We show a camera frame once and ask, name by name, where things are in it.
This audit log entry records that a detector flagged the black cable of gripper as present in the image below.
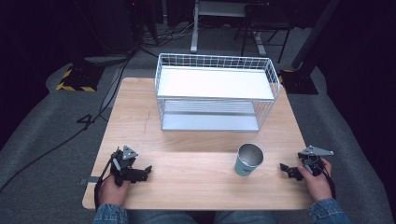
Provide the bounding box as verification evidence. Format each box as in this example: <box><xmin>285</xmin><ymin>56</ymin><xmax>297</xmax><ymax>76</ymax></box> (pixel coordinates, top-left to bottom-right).
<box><xmin>318</xmin><ymin>161</ymin><xmax>338</xmax><ymax>201</ymax></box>
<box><xmin>93</xmin><ymin>154</ymin><xmax>117</xmax><ymax>210</ymax></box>

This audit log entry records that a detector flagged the white wire shelf rack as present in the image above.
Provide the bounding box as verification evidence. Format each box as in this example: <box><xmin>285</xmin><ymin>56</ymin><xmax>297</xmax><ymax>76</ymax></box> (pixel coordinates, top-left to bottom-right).
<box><xmin>154</xmin><ymin>52</ymin><xmax>281</xmax><ymax>133</ymax></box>

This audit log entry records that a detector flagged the black chair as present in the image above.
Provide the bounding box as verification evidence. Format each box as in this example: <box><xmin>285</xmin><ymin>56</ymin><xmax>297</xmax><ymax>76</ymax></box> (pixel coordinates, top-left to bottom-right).
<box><xmin>233</xmin><ymin>2</ymin><xmax>295</xmax><ymax>64</ymax></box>

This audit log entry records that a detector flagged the white desk frame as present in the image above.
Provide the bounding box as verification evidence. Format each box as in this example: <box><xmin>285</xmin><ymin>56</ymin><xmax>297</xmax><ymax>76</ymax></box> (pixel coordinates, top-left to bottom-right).
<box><xmin>190</xmin><ymin>0</ymin><xmax>268</xmax><ymax>58</ymax></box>

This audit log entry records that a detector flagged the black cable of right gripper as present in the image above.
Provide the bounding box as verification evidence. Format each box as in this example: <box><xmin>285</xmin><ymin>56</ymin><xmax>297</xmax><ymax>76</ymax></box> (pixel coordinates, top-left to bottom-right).
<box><xmin>318</xmin><ymin>161</ymin><xmax>338</xmax><ymax>201</ymax></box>

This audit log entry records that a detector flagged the grey table edge bracket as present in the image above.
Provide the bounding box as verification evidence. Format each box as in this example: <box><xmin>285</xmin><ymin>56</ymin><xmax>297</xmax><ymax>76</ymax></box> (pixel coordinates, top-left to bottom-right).
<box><xmin>79</xmin><ymin>175</ymin><xmax>101</xmax><ymax>187</ymax></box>

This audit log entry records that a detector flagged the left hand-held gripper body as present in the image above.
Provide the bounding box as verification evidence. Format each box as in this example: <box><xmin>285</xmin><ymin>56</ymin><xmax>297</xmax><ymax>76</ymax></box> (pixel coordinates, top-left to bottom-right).
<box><xmin>109</xmin><ymin>145</ymin><xmax>140</xmax><ymax>188</ymax></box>

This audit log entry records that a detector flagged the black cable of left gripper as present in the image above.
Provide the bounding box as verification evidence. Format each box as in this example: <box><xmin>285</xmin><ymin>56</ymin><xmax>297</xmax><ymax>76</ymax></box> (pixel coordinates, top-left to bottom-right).
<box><xmin>93</xmin><ymin>154</ymin><xmax>117</xmax><ymax>210</ymax></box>

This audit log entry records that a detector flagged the black floor cable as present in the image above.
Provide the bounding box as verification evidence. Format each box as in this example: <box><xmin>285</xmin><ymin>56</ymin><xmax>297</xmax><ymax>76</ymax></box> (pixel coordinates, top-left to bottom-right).
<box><xmin>0</xmin><ymin>54</ymin><xmax>135</xmax><ymax>194</ymax></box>

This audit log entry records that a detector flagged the yellow black striped stand base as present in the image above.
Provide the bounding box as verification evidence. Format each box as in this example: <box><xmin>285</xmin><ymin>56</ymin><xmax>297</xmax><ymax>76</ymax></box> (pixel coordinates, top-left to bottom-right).
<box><xmin>55</xmin><ymin>63</ymin><xmax>106</xmax><ymax>93</ymax></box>
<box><xmin>277</xmin><ymin>68</ymin><xmax>319</xmax><ymax>96</ymax></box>

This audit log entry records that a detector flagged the person's right hand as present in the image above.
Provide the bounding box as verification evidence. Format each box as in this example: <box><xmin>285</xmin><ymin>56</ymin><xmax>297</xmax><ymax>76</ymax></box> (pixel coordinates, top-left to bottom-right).
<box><xmin>297</xmin><ymin>157</ymin><xmax>333</xmax><ymax>203</ymax></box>

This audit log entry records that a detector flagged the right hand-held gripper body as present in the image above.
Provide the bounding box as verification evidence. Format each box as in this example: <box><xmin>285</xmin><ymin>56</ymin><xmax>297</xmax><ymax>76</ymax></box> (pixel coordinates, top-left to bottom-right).
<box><xmin>297</xmin><ymin>145</ymin><xmax>335</xmax><ymax>177</ymax></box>

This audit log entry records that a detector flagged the person's left hand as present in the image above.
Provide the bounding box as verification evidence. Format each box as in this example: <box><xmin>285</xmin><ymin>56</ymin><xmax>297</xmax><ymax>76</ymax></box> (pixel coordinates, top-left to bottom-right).
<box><xmin>98</xmin><ymin>175</ymin><xmax>131</xmax><ymax>207</ymax></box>

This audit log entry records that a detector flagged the bundle of floor cables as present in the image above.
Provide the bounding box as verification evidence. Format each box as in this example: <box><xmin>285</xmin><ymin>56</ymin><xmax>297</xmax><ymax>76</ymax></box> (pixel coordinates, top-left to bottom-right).
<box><xmin>136</xmin><ymin>18</ymin><xmax>206</xmax><ymax>59</ymax></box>

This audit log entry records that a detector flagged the teal metal cup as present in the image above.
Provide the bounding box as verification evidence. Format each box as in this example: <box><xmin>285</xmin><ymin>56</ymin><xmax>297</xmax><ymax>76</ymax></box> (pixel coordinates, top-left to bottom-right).
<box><xmin>233</xmin><ymin>142</ymin><xmax>265</xmax><ymax>177</ymax></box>

